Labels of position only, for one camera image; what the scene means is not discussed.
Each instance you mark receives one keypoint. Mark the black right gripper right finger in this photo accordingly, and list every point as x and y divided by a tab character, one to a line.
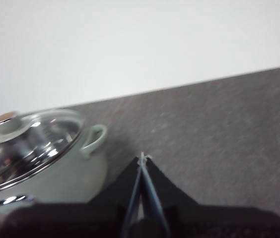
204	223

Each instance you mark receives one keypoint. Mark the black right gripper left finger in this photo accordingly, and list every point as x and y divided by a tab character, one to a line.
80	220

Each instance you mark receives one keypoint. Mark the glass lid with green knob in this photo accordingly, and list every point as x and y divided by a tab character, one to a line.
30	148

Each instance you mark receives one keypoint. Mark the pale green electric pot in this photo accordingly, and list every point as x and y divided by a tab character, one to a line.
75	178

